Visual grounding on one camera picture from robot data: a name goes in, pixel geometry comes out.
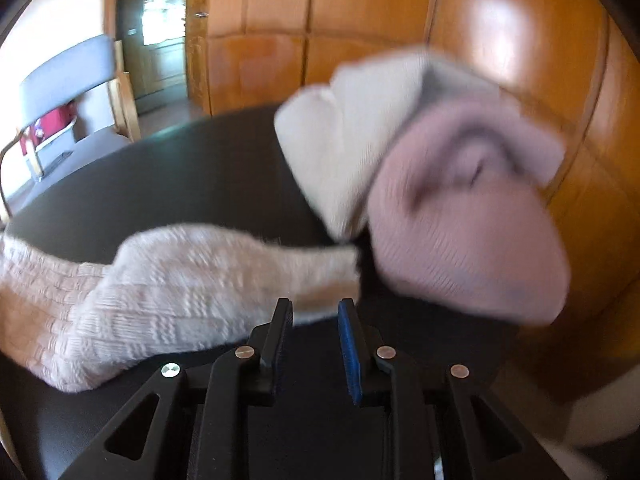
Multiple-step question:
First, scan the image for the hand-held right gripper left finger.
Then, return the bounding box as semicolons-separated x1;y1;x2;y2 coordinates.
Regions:
57;297;293;480

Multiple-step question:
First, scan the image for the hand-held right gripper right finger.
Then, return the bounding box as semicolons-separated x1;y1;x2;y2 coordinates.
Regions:
337;299;566;480

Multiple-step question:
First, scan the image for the pink knit garment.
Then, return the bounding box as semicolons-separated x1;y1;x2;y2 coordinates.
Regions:
367;90;571;326

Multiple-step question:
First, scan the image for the white folded garment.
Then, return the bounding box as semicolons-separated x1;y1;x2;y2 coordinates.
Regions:
275;45;501;241

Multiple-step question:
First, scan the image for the red storage box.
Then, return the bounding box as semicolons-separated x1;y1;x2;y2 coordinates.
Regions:
20;102;78;156

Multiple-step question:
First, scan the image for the wooden door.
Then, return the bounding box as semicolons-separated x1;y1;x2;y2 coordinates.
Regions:
105;0;211;116

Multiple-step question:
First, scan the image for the grey wooden armchair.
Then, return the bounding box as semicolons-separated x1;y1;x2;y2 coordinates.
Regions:
0;35;143;221

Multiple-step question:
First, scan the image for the wooden wardrobe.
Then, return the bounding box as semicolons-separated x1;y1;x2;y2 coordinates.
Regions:
185;0;640;411

